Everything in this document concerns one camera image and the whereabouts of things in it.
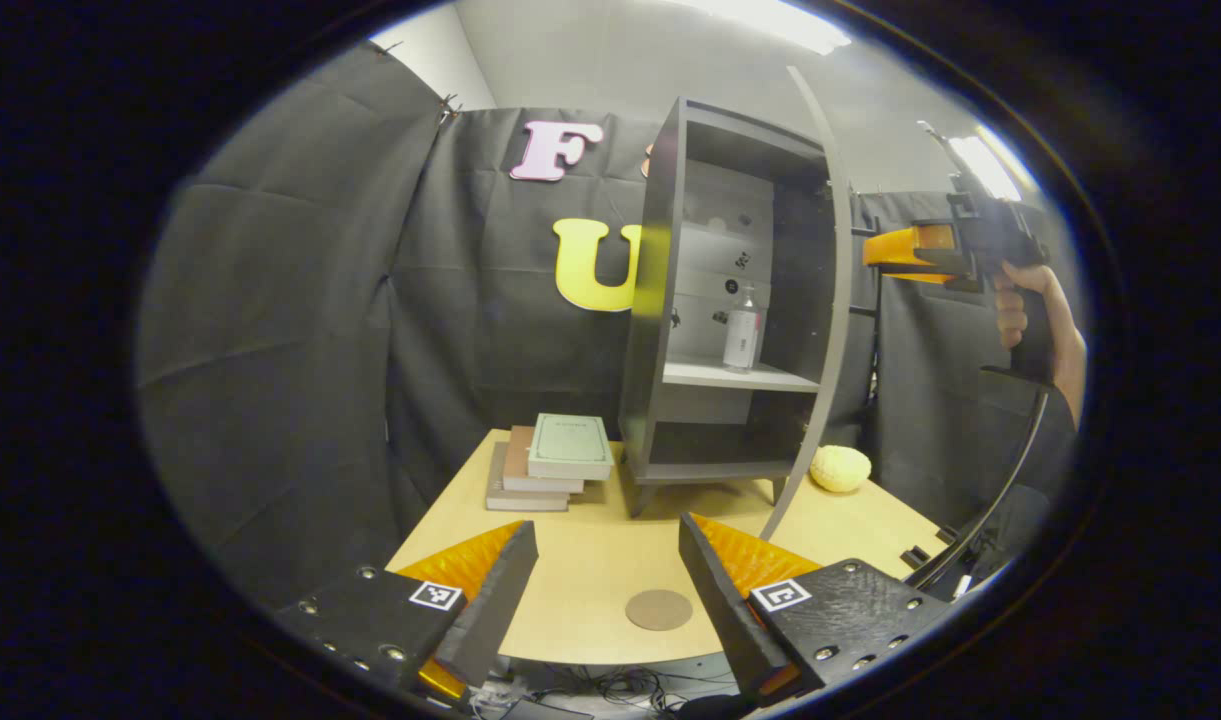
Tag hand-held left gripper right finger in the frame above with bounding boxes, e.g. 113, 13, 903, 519
678, 513, 956, 709

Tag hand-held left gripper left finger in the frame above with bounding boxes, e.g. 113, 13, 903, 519
275, 518, 539, 706

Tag round brown coaster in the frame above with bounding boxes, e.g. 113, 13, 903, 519
625, 589, 693, 632

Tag light grey cabinet door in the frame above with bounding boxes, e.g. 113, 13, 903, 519
760, 65, 856, 541

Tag clear plastic bottle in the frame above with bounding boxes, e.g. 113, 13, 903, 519
722, 285, 764, 375

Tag dark grey cabinet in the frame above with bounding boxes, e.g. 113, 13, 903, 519
618, 97, 856, 518

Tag long ceiling light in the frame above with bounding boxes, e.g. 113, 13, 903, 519
670, 0, 851, 56
950, 125, 1036, 201

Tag grey book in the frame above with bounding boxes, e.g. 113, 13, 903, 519
485, 440, 571, 513

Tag brown book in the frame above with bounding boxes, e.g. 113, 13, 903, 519
502, 425, 586, 494

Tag yellow plush ball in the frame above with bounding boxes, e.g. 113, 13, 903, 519
810, 445, 872, 494

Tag black backdrop cloth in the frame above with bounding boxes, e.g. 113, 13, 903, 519
135, 40, 1081, 611

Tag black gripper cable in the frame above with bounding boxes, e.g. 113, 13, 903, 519
905, 385, 1051, 591

